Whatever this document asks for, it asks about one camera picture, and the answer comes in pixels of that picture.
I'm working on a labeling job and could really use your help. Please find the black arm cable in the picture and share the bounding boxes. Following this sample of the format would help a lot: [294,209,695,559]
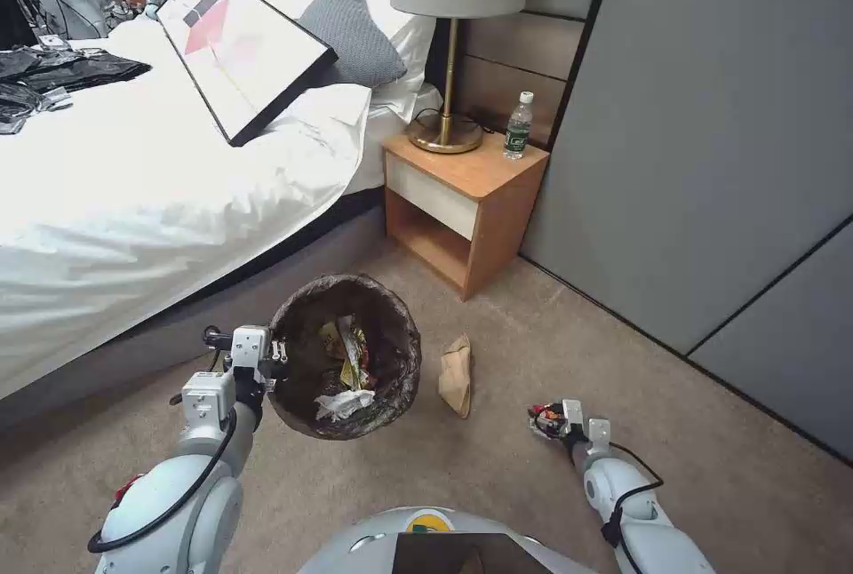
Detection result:
[599,442,666,574]
[86,413,238,555]

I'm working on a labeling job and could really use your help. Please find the black framed picture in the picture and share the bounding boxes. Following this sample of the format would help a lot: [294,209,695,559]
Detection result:
[154,0,339,149]

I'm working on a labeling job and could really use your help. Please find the black plastic bag pile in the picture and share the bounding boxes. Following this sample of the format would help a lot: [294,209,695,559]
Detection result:
[0,47,154,95]
[0,83,43,136]

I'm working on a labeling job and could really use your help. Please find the clear water bottle green label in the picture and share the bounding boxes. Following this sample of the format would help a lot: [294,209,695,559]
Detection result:
[502,91,537,162]

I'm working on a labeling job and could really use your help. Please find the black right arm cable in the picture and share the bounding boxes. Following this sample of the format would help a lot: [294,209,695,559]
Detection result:
[599,442,666,574]

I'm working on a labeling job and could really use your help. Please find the yellow snack wrapper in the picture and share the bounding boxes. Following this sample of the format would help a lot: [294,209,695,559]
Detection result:
[336,315,379,393]

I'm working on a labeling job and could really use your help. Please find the brown paper bag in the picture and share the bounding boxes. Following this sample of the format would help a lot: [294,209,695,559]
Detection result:
[436,333,476,420]

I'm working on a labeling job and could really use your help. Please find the white robot front shell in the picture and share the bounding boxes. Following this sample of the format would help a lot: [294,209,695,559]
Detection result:
[292,503,611,574]

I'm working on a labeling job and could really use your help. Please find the round bin with black liner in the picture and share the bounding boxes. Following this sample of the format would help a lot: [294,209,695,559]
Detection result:
[266,274,423,442]

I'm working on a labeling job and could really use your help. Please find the white duvet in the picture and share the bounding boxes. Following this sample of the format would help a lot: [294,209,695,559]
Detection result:
[0,17,375,403]

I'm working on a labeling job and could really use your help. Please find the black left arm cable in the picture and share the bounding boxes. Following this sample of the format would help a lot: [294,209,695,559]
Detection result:
[86,413,238,555]

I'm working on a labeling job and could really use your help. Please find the red and black snack wrapper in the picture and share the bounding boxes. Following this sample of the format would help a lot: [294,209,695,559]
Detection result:
[527,403,565,434]

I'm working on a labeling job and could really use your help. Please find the wooden nightstand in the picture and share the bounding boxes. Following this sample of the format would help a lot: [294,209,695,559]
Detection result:
[381,127,552,303]

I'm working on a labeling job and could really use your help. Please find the white nightstand drawer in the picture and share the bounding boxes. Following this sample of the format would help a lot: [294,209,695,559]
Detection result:
[384,152,481,242]

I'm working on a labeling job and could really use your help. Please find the white crumpled tissue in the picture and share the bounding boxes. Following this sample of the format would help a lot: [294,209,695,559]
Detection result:
[313,388,379,423]

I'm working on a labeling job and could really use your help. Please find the black lamp cable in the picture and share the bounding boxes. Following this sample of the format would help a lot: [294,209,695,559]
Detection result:
[411,107,496,137]

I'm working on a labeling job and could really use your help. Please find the grey knitted pillow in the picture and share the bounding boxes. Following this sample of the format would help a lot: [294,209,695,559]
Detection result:
[296,0,409,88]

